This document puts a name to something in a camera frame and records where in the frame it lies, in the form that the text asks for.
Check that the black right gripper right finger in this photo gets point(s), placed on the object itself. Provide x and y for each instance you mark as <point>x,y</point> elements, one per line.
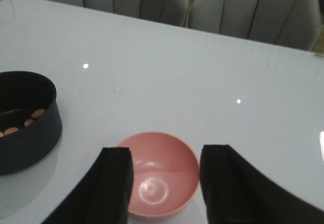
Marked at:
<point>234,191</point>

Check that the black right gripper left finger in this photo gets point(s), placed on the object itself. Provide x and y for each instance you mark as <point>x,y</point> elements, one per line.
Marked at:
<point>103,194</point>

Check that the pink plastic bowl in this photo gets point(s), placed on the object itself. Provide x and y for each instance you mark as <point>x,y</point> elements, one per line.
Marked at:
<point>166,175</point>

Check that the orange ham slices pile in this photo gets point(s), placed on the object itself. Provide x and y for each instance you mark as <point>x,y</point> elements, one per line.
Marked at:
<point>16,119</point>

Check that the dark blue saucepan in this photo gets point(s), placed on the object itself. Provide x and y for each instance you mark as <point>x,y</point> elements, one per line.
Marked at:
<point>27,146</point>

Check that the right grey upholstered chair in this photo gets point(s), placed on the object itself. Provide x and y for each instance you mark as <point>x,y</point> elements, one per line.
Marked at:
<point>289,23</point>

